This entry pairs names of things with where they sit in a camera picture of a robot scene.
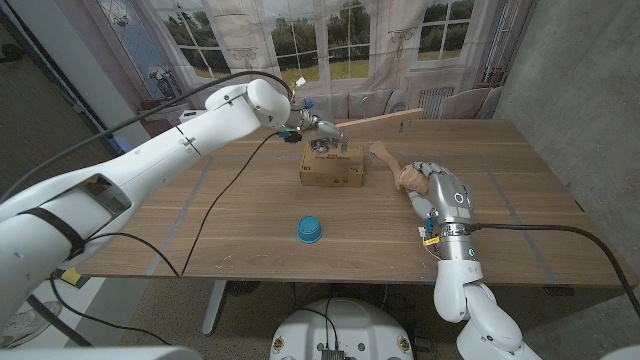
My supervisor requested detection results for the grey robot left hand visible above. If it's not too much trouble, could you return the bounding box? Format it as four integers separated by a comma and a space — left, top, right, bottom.
287, 107, 350, 155

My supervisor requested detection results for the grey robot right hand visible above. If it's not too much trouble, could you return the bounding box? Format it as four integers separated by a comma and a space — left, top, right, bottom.
405, 160, 476, 262

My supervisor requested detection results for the beige elastic arm wrap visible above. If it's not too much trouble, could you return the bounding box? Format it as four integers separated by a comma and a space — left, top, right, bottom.
368, 140, 431, 197

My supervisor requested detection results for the long wooden board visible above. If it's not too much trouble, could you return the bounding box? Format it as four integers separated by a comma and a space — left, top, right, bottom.
335, 107, 424, 130

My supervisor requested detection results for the brown cardboard box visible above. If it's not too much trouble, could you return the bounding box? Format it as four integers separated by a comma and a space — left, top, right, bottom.
299, 143, 365, 189

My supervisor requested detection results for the blue plastic cup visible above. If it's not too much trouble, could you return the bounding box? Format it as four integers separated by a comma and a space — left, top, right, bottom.
296, 215, 324, 245

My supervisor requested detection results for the white power box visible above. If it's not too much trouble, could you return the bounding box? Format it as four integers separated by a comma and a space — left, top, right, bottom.
179, 109, 209, 125

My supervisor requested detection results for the printed window backdrop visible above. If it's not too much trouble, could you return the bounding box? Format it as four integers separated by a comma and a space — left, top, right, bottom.
54, 0, 539, 151

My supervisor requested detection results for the grey table leg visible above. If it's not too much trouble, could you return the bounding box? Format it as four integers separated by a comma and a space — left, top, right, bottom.
457, 284, 489, 345
201, 279, 229, 336

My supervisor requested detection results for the white robot torso base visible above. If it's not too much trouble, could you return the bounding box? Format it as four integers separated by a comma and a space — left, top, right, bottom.
269, 298, 415, 360

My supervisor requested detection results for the white metal truss stand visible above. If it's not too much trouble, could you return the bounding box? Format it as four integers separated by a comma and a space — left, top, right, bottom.
479, 0, 524, 89

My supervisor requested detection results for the yellow and black pad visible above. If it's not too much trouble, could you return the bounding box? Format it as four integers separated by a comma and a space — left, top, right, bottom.
59, 267, 91, 290

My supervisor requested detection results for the white robot body shell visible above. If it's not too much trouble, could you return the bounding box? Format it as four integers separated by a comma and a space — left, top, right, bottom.
0, 344, 201, 360

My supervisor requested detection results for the grey sneaker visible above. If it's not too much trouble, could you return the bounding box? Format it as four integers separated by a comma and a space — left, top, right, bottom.
0, 299, 64, 349

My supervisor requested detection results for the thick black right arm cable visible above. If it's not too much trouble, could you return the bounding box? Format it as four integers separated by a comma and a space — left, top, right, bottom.
467, 223, 640, 319

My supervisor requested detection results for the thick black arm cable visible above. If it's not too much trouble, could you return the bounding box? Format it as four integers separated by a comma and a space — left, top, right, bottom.
467, 223, 640, 319
0, 69, 294, 201

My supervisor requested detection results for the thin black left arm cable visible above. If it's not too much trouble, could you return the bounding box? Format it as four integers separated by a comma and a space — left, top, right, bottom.
49, 130, 281, 346

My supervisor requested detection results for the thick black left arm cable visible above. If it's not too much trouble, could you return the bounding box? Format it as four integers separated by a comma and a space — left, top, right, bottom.
0, 69, 294, 201

